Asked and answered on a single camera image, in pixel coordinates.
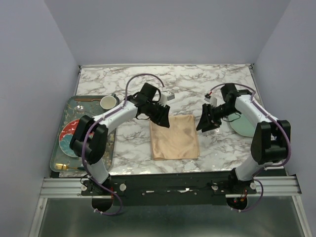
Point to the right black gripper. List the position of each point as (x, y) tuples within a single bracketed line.
[(207, 123)]

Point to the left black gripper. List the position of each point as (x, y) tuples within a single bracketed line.
[(162, 119)]

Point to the peach cloth napkin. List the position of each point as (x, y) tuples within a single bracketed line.
[(179, 141)]

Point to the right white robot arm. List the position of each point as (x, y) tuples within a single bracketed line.
[(270, 145)]

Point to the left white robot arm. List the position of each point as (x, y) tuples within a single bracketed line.
[(91, 134)]

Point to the mint green floral plate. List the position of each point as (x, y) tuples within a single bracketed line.
[(241, 125)]

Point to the grey-green ceramic mug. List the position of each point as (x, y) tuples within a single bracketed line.
[(108, 102)]

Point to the silver metal spoon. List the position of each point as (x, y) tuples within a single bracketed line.
[(80, 108)]

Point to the floral teal serving tray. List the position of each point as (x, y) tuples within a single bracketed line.
[(70, 113)]

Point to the red and teal plate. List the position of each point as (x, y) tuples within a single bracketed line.
[(65, 137)]

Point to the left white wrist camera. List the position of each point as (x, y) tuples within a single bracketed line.
[(166, 96)]

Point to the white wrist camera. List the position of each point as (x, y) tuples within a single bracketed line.
[(211, 99), (166, 96)]

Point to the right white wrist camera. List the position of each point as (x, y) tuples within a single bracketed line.
[(211, 99)]

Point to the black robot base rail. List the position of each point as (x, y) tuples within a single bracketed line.
[(215, 188)]

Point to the gold fork green handle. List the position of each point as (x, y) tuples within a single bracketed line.
[(60, 166)]

